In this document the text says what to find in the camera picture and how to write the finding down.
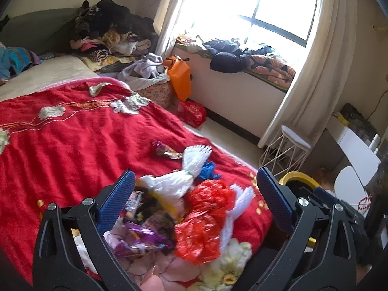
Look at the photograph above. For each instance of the window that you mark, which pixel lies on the window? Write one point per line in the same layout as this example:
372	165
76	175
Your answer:
266	3

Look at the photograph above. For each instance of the camouflage bag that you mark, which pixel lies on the camouflage bag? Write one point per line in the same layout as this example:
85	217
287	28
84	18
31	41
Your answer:
356	118

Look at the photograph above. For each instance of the silver snack wrapper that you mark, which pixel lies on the silver snack wrapper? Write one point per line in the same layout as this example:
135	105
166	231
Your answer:
135	201

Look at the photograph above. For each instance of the colourful striped cloth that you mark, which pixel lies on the colourful striped cloth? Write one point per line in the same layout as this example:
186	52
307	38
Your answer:
15	60

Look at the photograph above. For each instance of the floral fabric basket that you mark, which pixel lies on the floral fabric basket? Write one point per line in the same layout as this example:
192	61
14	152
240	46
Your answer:
157	92

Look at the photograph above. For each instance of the red floral blanket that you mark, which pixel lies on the red floral blanket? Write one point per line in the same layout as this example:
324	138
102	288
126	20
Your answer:
75	145

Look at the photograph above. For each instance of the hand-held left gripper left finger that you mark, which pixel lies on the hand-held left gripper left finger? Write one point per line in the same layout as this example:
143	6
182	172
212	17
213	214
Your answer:
116	200

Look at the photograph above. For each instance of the blue candy wrapper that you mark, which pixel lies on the blue candy wrapper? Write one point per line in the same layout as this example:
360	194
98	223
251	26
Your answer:
209	169

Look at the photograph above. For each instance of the beige bed sheet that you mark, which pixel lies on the beige bed sheet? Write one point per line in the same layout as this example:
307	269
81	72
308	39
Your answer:
45	72

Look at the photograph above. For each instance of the purple gold candy wrapper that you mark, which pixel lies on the purple gold candy wrapper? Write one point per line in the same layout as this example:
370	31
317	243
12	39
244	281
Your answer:
165	151

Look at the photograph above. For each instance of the dark puffer jacket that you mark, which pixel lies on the dark puffer jacket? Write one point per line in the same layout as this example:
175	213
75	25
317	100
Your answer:
227	57

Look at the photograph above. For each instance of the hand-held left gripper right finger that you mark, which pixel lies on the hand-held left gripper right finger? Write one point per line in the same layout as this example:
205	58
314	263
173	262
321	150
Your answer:
274	197

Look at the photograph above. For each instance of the white scalloped cabinet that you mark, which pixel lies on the white scalloped cabinet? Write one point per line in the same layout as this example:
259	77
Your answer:
351	185

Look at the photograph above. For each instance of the orange patterned quilt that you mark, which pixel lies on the orange patterned quilt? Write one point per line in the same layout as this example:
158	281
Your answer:
269	66

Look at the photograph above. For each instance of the yellow round trash bin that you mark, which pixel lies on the yellow round trash bin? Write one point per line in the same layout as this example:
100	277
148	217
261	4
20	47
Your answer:
291	177

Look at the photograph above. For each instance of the dark fleece clothing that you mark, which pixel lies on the dark fleece clothing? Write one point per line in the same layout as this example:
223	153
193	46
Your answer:
362	248

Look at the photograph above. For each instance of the white bottle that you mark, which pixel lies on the white bottle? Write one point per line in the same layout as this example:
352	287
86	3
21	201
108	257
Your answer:
376	141

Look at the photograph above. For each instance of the white desk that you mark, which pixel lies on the white desk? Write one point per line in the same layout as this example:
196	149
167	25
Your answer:
351	145

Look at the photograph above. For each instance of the pile of clothes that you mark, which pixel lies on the pile of clothes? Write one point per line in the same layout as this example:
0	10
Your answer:
112	27

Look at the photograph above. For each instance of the red plastic shopping bag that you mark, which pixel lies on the red plastic shopping bag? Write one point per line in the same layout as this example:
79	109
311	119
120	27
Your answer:
191	112

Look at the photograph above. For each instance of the lavender garment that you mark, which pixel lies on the lavender garment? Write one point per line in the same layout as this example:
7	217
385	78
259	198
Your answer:
145	66

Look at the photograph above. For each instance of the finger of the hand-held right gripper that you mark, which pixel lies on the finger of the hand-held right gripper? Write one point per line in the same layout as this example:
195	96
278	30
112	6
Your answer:
326	194

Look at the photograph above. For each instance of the orange paper bag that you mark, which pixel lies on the orange paper bag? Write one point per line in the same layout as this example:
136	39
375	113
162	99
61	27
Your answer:
180	75

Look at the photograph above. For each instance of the dark green headboard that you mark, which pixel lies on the dark green headboard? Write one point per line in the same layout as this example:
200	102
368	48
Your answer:
39	27

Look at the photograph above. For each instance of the cream curtain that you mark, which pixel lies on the cream curtain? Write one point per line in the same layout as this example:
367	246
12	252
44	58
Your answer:
315	66
169	9

